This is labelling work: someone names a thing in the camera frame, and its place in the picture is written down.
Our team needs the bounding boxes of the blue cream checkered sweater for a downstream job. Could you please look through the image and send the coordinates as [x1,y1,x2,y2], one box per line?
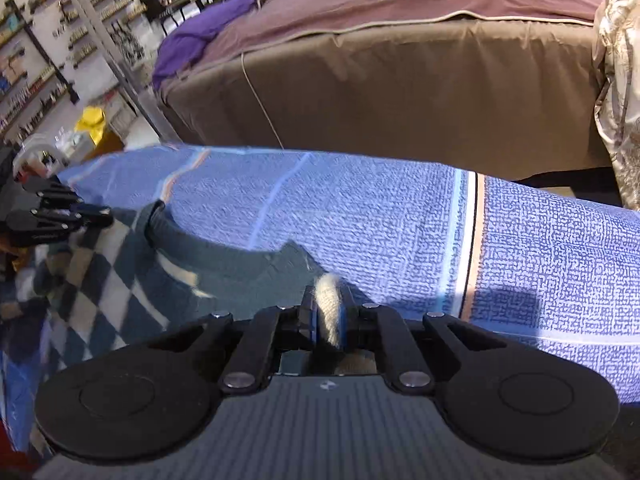
[1,202,360,382]

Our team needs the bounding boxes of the yellow bag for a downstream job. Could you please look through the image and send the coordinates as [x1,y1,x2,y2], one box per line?
[74,106,106,145]

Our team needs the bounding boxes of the blue patterned bed sheet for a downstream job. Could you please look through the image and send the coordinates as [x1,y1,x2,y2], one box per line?
[1,145,639,452]

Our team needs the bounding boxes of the purple cloth on bed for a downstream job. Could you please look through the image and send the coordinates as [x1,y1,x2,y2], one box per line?
[152,0,257,92]

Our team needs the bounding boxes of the cream floral patterned duvet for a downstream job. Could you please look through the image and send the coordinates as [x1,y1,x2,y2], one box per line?
[593,0,640,210]

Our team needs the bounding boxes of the brown bed with mauve cover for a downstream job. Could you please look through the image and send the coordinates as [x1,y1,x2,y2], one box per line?
[154,0,610,180]

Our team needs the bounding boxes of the wall display shelves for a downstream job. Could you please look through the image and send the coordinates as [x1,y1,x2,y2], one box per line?
[1,0,180,150]

